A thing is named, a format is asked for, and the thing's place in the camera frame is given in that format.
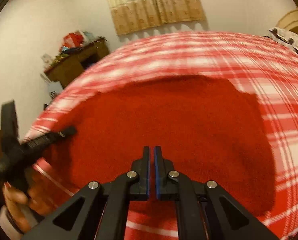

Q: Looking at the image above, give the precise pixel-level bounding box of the red knitted sweater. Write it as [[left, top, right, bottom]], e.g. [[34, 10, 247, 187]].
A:
[[43, 76, 275, 216]]

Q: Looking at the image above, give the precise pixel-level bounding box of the left hand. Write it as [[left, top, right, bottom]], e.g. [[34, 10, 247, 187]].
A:
[[0, 167, 66, 239]]

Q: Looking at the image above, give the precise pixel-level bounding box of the brown wooden desk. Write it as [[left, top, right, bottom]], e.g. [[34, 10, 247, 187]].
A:
[[44, 36, 110, 88]]

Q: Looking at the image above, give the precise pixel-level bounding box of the white photo card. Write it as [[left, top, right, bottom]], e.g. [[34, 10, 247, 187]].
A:
[[41, 54, 53, 65]]

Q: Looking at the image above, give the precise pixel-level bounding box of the red plaid bed sheet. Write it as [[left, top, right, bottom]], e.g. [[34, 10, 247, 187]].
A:
[[25, 31, 298, 239]]

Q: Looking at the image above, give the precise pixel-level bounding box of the patterned grey pillow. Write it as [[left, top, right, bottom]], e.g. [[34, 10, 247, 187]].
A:
[[269, 27, 298, 54]]

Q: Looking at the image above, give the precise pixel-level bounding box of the beige patterned curtain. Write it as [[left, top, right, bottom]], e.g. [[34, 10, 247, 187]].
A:
[[107, 0, 206, 36]]

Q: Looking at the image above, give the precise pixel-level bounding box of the beige wooden headboard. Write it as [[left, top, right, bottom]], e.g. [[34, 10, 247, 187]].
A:
[[276, 9, 298, 35]]

